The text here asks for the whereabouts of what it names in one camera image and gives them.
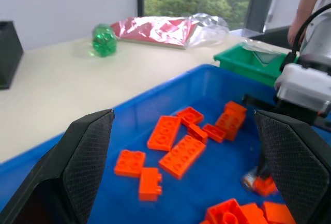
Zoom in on clear plastic sheet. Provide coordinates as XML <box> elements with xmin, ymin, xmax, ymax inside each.
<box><xmin>241</xmin><ymin>41</ymin><xmax>284</xmax><ymax>67</ymax></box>

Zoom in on green plastic bottle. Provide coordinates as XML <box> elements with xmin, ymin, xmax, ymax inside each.
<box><xmin>92</xmin><ymin>23</ymin><xmax>118</xmax><ymax>58</ymax></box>

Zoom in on black square box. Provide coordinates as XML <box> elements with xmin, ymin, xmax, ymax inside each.
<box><xmin>0</xmin><ymin>21</ymin><xmax>24</xmax><ymax>90</ymax></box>

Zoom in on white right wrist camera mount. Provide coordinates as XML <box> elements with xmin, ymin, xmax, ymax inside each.
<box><xmin>274</xmin><ymin>63</ymin><xmax>331</xmax><ymax>115</ymax></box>

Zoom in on black side counter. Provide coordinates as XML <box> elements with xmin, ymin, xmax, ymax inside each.
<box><xmin>248</xmin><ymin>26</ymin><xmax>298</xmax><ymax>52</ymax></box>

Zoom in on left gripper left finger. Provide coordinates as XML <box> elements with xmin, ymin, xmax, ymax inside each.
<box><xmin>0</xmin><ymin>109</ymin><xmax>116</xmax><ymax>224</ymax></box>

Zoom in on blue plastic bin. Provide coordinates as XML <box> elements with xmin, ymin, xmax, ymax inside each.
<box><xmin>0</xmin><ymin>63</ymin><xmax>331</xmax><ymax>224</ymax></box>

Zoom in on clear plastic bag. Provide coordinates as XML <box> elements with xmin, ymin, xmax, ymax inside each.
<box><xmin>110</xmin><ymin>12</ymin><xmax>231</xmax><ymax>50</ymax></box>

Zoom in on red folder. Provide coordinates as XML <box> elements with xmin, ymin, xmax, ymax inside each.
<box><xmin>110</xmin><ymin>16</ymin><xmax>200</xmax><ymax>50</ymax></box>

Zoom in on green plastic tray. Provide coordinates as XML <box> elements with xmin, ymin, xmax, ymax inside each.
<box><xmin>213</xmin><ymin>43</ymin><xmax>300</xmax><ymax>88</ymax></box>

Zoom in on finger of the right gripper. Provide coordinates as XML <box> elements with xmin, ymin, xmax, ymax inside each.
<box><xmin>257</xmin><ymin>146</ymin><xmax>271</xmax><ymax>178</ymax></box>

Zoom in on person bare hand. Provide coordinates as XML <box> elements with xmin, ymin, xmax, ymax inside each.
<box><xmin>287</xmin><ymin>20</ymin><xmax>303</xmax><ymax>48</ymax></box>

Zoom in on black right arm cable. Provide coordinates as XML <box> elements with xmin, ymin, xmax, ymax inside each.
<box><xmin>291</xmin><ymin>3</ymin><xmax>331</xmax><ymax>59</ymax></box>

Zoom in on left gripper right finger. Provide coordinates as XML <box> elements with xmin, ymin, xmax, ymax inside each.
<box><xmin>253</xmin><ymin>109</ymin><xmax>331</xmax><ymax>224</ymax></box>

